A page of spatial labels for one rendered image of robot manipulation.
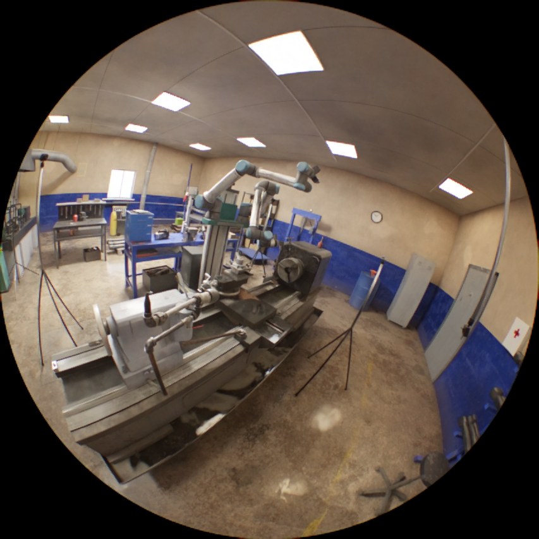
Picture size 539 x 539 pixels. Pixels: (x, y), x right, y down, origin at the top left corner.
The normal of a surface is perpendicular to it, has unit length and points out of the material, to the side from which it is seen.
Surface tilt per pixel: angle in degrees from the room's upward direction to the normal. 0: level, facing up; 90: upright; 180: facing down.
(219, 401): 0
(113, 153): 90
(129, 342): 75
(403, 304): 90
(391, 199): 90
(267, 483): 0
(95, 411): 0
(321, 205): 90
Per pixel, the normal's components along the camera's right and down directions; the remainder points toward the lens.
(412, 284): -0.53, 0.15
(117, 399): 0.26, -0.91
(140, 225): 0.81, 0.39
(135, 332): 0.85, 0.15
